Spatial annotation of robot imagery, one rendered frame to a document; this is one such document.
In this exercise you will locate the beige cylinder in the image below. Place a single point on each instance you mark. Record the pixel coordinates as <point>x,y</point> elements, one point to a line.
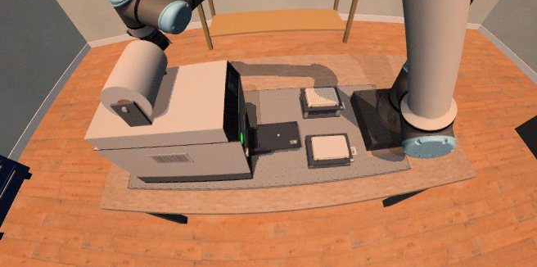
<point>137,76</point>

